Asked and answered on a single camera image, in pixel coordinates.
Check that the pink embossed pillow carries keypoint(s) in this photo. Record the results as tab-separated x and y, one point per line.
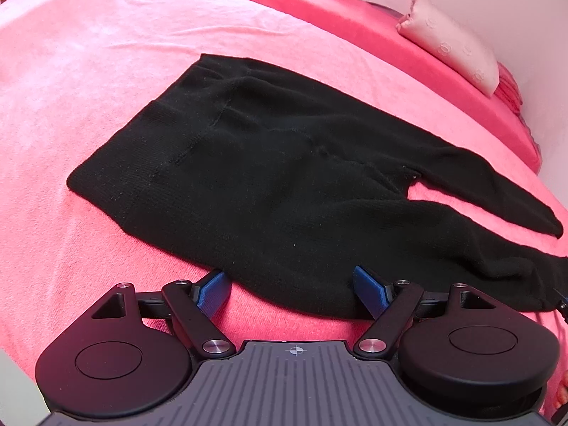
451	43

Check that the pink blanket on near bed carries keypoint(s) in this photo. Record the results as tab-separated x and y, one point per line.
73	72

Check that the red folded quilt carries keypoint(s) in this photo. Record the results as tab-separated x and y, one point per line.
508	90

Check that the black knit pants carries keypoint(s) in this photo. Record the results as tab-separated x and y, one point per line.
287	185

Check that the red sheet on far bed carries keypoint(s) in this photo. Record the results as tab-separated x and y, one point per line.
373	29

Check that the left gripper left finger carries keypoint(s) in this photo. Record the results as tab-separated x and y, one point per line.
130	352

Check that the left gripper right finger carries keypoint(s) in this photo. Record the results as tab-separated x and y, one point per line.
461	352

